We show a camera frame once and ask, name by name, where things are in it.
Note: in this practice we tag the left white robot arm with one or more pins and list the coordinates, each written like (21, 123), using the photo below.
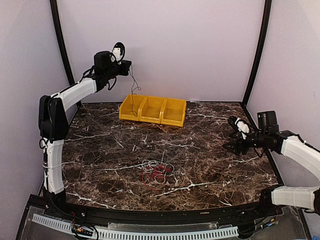
(53, 122)

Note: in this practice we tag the right black frame post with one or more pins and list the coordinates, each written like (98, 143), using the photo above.
(259, 51)

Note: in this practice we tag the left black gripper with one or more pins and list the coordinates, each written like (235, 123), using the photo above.
(126, 64)

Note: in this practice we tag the white slotted cable duct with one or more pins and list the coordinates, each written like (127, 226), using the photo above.
(117, 231)

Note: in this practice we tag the black frame post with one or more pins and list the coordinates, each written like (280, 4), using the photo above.
(61, 42)
(259, 51)

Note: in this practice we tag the black front rail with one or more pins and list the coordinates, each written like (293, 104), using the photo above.
(241, 214)

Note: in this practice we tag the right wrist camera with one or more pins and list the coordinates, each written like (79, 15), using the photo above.
(267, 121)

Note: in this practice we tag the yellow plastic bin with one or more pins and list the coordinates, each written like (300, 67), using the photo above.
(173, 112)
(151, 109)
(130, 109)

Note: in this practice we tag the middle yellow plastic bin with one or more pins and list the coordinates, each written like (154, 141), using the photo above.
(151, 109)

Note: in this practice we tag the right yellow plastic bin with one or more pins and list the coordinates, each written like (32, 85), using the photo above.
(173, 112)

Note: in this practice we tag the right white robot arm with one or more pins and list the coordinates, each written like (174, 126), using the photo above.
(285, 143)

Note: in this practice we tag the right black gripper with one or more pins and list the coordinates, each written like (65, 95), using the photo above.
(237, 144)

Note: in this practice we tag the left yellow plastic bin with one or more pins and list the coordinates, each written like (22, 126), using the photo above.
(130, 109)

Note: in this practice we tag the left black frame post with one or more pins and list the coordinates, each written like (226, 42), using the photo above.
(61, 42)

